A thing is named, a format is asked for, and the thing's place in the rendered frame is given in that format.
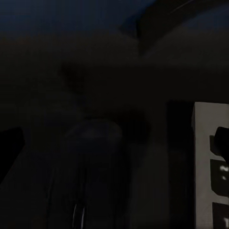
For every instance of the desk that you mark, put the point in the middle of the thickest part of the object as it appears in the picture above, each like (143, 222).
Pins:
(64, 62)

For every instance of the mouse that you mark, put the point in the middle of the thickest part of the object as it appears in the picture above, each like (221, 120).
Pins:
(86, 184)

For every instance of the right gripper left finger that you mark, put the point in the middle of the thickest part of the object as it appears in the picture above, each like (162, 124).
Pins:
(11, 143)

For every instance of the monitor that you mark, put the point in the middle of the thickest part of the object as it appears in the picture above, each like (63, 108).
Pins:
(153, 14)

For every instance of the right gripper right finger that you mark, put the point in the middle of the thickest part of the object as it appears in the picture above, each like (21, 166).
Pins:
(221, 141)

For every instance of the keyboard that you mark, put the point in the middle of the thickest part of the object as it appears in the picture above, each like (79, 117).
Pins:
(211, 171)

